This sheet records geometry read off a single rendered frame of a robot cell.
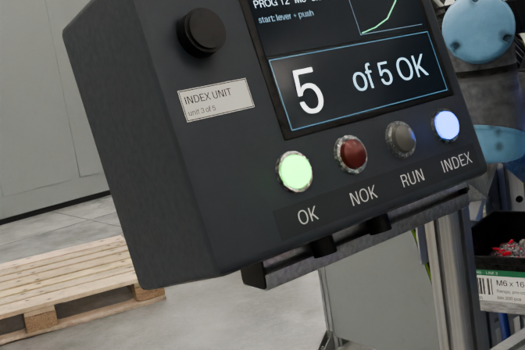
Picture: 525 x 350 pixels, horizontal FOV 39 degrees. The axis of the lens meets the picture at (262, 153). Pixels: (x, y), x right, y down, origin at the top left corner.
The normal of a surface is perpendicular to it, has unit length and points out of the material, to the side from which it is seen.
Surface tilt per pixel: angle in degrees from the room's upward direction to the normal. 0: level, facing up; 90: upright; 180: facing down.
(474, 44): 90
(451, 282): 90
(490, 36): 90
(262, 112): 75
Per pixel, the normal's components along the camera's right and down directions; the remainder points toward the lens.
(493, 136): -0.22, 0.22
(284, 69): 0.55, -0.23
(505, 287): -0.58, 0.22
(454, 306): -0.77, 0.22
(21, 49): 0.62, 0.03
